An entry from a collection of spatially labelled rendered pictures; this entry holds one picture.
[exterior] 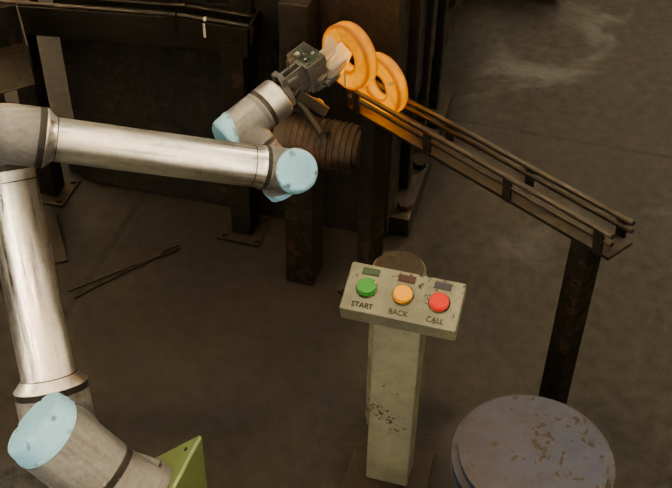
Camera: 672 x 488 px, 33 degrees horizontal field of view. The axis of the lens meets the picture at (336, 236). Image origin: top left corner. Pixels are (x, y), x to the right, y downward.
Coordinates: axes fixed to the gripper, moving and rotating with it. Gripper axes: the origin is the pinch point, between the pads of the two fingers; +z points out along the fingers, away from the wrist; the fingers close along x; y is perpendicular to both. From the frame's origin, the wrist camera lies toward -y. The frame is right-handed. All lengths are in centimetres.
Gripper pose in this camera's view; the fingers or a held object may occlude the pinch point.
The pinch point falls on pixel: (349, 48)
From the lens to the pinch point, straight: 254.4
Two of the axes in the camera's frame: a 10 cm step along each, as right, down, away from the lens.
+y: -1.9, -5.9, -7.9
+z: 7.3, -6.2, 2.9
